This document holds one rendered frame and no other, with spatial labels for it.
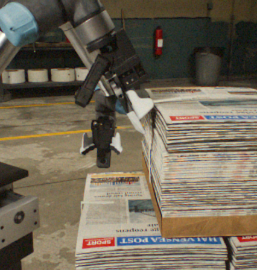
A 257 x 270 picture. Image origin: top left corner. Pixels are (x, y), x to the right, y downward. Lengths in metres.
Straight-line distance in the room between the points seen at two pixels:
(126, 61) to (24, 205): 0.48
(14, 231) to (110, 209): 0.30
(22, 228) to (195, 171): 0.54
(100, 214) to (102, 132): 0.41
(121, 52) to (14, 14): 0.21
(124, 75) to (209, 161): 0.25
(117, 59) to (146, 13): 7.00
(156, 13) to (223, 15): 1.53
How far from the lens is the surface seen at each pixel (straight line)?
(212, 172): 0.71
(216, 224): 0.75
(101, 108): 1.36
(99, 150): 1.26
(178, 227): 0.74
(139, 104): 0.78
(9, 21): 0.74
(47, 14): 0.75
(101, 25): 0.77
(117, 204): 0.89
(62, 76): 6.67
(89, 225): 0.81
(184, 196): 0.72
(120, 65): 0.78
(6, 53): 1.22
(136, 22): 7.70
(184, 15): 8.15
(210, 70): 7.77
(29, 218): 1.08
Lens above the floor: 1.23
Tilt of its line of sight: 16 degrees down
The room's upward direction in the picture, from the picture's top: straight up
